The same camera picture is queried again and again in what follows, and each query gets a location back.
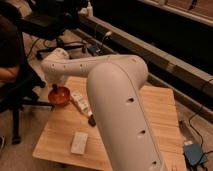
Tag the black office chair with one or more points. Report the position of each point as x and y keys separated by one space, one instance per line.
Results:
x=50 y=18

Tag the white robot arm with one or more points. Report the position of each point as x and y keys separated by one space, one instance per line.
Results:
x=113 y=84

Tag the blue box on floor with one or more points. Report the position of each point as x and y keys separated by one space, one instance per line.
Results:
x=194 y=154

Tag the white bottle on ledge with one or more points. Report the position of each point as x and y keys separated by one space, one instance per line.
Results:
x=89 y=9

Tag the white plug with cable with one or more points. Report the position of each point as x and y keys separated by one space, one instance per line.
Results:
x=105 y=37

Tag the black rectangular block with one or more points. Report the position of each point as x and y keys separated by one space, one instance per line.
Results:
x=91 y=121

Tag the orange ceramic bowl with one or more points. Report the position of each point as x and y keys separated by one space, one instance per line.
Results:
x=60 y=97

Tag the dark red pepper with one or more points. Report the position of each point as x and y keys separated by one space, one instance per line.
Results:
x=54 y=87

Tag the white tube on table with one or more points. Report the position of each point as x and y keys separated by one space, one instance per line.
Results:
x=81 y=103

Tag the seated person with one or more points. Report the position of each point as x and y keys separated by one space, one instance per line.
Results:
x=11 y=50

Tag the black chair under person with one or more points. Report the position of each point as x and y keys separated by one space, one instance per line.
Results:
x=13 y=96

